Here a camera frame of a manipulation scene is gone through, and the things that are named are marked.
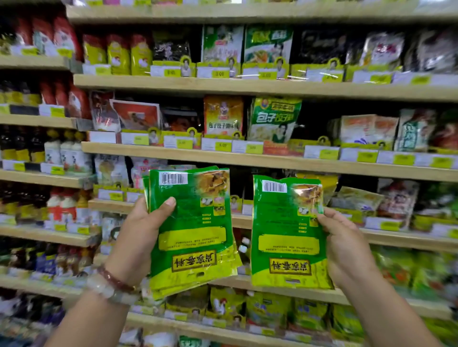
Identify person's right hand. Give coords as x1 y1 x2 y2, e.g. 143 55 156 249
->
316 207 380 290

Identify person's left hand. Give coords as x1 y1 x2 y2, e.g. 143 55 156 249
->
104 196 177 287

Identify green dumpling food packet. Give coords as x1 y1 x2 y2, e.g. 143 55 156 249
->
248 98 303 144

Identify wooden store shelving with goods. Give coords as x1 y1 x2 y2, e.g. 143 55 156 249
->
0 0 458 347

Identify person's right forearm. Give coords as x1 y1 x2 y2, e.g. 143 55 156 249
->
343 275 445 347

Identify pale yellow packet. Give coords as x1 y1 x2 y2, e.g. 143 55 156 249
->
329 187 384 215

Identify row of yellow price tags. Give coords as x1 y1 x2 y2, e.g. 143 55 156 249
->
82 57 458 87
89 129 458 170
96 184 458 240
0 213 101 235

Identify rows of assorted seasoning packets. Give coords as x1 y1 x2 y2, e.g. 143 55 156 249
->
132 239 458 347

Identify red white printed packet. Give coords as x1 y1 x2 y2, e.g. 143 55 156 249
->
377 179 421 219

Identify yellow seasoning packet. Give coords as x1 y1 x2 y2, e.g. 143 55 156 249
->
297 172 341 204

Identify white pink packet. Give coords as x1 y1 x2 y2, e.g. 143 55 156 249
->
131 157 169 188

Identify white plastic packet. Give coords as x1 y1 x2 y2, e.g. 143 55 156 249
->
95 153 130 188

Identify row of small dark bottles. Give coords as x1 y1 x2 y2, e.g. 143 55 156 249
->
0 243 94 278

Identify row of dark sauce bottles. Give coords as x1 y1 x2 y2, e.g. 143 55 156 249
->
0 184 47 223

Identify red white flat packet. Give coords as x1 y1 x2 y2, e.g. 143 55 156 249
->
111 100 162 133

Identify brown orange packet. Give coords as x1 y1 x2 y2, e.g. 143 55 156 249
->
163 107 201 135

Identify green white small packet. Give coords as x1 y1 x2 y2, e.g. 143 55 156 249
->
396 109 437 153

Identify row of jars and red bottles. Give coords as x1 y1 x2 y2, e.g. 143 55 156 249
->
0 77 90 119

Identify yellow jar red lid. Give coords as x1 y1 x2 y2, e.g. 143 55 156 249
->
82 34 108 67
107 33 131 76
130 33 153 76

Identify dark spice packet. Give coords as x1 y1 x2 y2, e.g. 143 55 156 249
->
152 37 193 65

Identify red clear packet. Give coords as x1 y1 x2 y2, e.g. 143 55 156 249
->
361 32 405 67

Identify black seasoning packet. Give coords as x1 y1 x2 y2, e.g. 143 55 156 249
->
299 29 352 65

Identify green white seasoning packet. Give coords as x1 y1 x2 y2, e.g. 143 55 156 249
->
202 25 244 65

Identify green orange seasoning packet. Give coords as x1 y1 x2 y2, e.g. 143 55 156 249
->
243 27 294 65

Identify row of red pouches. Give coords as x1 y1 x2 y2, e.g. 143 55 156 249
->
0 14 81 58

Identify dark red bracelet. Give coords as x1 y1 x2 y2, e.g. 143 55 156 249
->
96 266 138 294

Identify white bead bracelet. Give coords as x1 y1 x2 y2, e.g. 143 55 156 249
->
86 275 137 307

